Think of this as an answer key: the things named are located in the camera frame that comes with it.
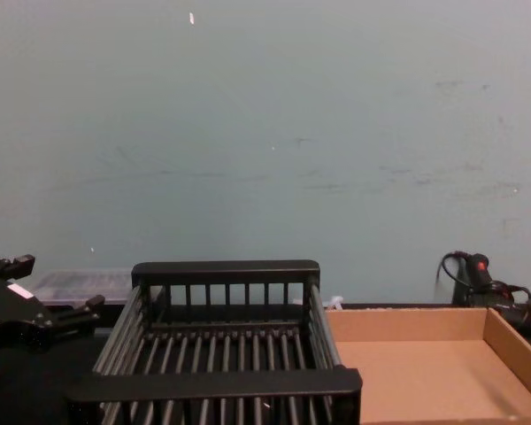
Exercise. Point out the clear plastic case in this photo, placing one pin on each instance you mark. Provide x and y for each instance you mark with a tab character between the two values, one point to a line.
84	283

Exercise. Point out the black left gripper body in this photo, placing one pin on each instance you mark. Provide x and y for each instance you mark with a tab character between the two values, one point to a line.
13	314

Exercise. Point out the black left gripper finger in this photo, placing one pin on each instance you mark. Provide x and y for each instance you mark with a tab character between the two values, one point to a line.
77	312
17	264

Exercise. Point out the small white plastic piece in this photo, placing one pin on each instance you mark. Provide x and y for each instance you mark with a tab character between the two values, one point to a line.
336	303

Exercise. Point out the shallow brown cardboard tray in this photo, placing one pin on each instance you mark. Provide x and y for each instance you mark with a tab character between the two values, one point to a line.
425	376

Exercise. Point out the black rack with steel bars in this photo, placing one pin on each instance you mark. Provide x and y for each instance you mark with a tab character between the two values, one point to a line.
212	385

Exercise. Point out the plain pale wall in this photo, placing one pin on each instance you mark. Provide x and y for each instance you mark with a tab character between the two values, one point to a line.
265	133

